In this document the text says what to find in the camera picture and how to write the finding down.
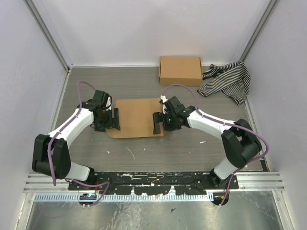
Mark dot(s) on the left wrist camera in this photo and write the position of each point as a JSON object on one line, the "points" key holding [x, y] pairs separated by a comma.
{"points": [[109, 103]]}

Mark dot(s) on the striped cloth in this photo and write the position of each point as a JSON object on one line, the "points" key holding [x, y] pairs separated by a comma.
{"points": [[232, 80]]}

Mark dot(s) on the brown cardboard box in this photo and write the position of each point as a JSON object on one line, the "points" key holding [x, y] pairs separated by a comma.
{"points": [[136, 118], [180, 70]]}

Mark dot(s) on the slotted cable duct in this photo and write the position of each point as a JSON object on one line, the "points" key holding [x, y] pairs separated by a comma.
{"points": [[83, 197]]}

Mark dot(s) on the aluminium frame rail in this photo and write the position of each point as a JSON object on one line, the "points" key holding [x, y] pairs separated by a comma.
{"points": [[241, 181]]}

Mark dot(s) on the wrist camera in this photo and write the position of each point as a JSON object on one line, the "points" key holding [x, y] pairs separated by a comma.
{"points": [[109, 103], [162, 101]]}

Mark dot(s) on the closed brown cardboard box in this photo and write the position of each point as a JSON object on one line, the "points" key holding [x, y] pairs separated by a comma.
{"points": [[180, 70]]}

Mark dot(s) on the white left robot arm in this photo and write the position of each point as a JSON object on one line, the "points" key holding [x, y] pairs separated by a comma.
{"points": [[51, 154]]}

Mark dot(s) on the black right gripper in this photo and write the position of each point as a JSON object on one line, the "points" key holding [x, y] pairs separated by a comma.
{"points": [[158, 117]]}

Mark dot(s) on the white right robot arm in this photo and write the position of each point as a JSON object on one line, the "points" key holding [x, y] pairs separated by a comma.
{"points": [[240, 142]]}

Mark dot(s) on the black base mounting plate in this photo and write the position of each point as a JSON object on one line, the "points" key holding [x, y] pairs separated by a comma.
{"points": [[155, 183]]}

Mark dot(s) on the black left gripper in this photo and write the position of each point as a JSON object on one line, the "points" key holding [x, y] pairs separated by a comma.
{"points": [[101, 127]]}

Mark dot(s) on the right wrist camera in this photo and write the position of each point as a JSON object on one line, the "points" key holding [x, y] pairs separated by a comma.
{"points": [[162, 101]]}

